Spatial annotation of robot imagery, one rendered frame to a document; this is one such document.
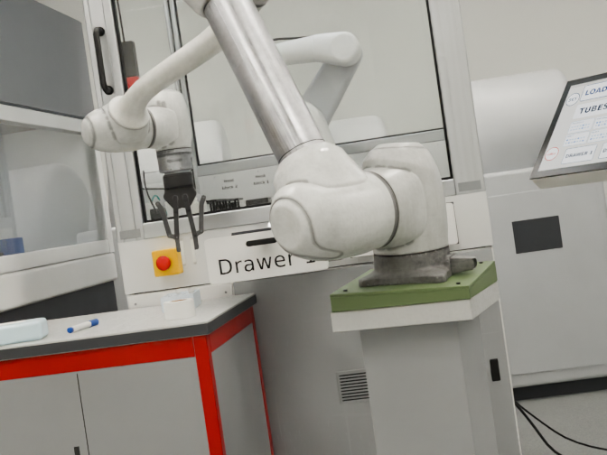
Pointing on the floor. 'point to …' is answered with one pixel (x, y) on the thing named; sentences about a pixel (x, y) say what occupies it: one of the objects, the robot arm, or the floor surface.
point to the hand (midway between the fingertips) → (188, 251)
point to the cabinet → (336, 361)
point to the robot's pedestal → (426, 376)
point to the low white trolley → (138, 385)
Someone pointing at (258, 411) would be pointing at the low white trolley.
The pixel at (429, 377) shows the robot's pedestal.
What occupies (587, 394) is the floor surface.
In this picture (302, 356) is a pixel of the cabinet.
